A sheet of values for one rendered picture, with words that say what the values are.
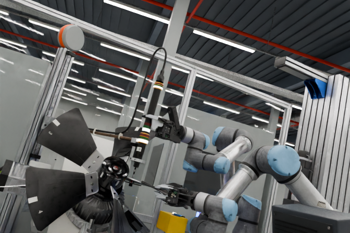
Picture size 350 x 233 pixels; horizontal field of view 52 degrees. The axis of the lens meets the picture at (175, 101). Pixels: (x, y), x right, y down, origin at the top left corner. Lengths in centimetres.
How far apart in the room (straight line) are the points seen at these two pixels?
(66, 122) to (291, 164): 95
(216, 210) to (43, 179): 64
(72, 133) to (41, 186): 31
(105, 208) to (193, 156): 46
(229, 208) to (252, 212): 82
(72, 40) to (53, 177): 99
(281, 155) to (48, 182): 88
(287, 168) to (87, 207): 82
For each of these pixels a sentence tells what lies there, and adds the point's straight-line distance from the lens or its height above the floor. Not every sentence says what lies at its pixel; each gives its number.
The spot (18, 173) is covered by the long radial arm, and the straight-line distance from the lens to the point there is 159.
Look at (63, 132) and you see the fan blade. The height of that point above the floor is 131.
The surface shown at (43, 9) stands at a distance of 239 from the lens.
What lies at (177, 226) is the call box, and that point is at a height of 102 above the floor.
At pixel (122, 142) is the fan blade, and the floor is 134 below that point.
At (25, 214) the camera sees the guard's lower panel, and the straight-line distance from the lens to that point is 226.
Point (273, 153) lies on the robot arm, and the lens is 146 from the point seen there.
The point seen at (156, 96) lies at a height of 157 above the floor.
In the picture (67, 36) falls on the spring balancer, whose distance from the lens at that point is 216.
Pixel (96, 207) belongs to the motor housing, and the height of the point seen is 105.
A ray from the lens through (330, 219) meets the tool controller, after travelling 103.
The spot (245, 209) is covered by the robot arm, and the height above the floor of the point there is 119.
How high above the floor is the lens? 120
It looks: 13 degrees up
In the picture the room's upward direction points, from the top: 15 degrees clockwise
